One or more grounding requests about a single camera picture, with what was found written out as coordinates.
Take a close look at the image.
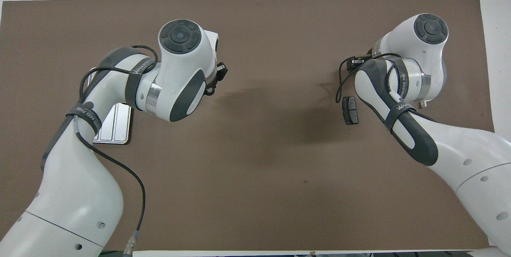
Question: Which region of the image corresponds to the silver metal tray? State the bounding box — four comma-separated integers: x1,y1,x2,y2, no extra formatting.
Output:
88,67,133,145

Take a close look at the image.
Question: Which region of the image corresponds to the short dark brake pad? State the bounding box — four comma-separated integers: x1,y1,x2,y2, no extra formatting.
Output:
342,96,359,126

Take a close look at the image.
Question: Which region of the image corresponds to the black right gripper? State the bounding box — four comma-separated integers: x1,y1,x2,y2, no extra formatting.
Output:
347,56,366,72

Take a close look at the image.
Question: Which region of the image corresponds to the brown table mat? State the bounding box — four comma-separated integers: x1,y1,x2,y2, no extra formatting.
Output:
0,0,507,252

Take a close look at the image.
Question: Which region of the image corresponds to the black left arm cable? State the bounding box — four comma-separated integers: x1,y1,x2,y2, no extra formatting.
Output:
73,45,161,256

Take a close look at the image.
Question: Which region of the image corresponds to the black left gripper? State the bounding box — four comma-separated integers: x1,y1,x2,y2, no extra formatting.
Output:
215,62,229,83

